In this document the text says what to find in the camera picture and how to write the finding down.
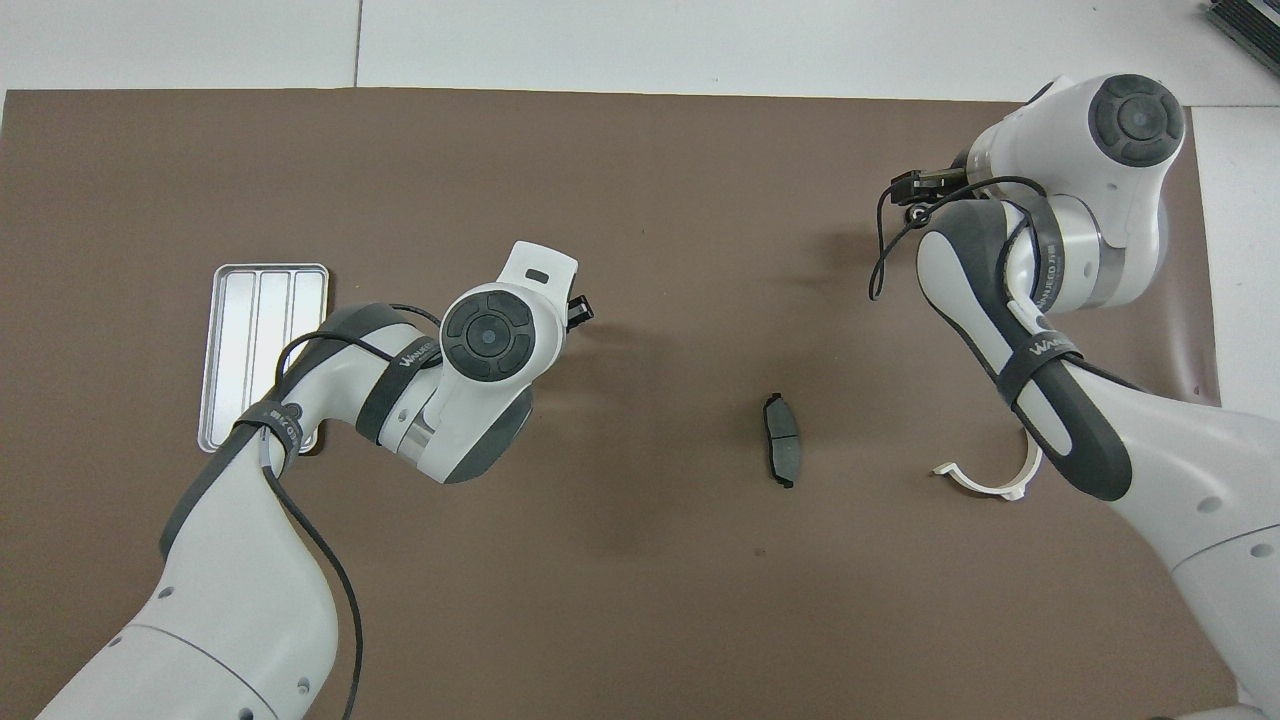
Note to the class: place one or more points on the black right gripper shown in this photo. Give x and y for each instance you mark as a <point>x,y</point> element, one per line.
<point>915,183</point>

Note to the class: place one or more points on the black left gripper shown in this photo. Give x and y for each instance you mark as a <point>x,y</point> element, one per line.
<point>578,312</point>

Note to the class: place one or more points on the black bearing gear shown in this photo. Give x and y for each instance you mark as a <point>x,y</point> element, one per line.
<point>917,214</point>

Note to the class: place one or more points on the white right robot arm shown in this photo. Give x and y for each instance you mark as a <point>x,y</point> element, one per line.
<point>1180,470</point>

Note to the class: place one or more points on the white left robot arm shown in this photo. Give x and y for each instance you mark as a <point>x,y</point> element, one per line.
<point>230,580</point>

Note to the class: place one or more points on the silver metal compartment tray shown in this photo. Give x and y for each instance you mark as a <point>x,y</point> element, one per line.
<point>240,340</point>

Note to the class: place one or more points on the dark grey brake pad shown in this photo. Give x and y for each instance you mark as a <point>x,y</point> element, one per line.
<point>783,445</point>

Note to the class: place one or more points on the brown table mat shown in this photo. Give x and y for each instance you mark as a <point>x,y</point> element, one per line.
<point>700,600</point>

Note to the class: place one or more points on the grey ribbed metal object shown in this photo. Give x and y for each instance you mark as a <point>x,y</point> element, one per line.
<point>1250,25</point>

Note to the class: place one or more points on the white curved plastic bracket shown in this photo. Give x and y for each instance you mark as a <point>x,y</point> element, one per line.
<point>1000,489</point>

